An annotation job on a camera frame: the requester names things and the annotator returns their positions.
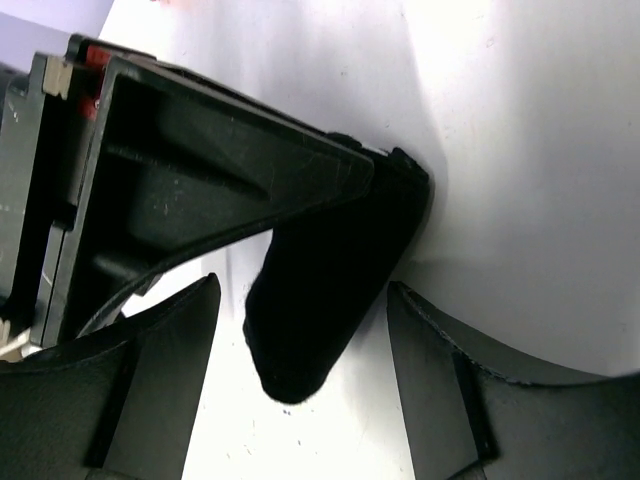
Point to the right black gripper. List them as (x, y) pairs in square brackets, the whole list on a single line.
[(177, 166)]

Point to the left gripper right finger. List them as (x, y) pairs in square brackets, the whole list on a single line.
[(475, 408)]

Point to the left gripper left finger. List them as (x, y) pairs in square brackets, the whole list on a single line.
[(119, 403)]

